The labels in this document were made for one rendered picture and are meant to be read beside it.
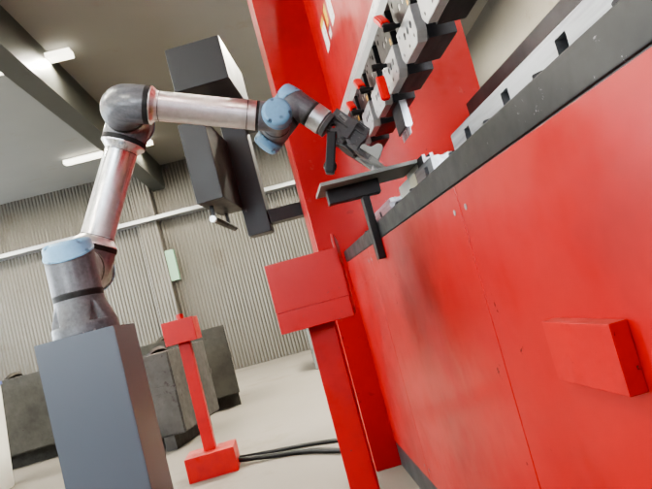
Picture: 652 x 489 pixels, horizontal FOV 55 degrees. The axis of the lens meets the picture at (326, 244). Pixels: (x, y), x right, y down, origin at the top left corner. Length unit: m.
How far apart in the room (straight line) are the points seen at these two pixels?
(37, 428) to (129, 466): 4.49
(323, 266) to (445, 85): 1.60
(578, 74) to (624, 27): 0.08
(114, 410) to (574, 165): 1.14
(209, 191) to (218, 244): 7.34
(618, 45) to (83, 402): 1.27
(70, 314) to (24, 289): 9.28
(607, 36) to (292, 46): 2.24
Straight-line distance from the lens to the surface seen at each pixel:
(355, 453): 1.43
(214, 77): 2.87
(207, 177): 2.74
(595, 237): 0.66
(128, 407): 1.49
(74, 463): 1.54
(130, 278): 10.29
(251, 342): 9.97
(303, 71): 2.71
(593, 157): 0.63
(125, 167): 1.73
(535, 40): 2.11
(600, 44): 0.59
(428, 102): 2.73
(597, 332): 0.66
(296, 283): 1.32
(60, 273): 1.56
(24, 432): 6.01
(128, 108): 1.63
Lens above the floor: 0.71
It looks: 5 degrees up
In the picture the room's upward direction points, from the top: 15 degrees counter-clockwise
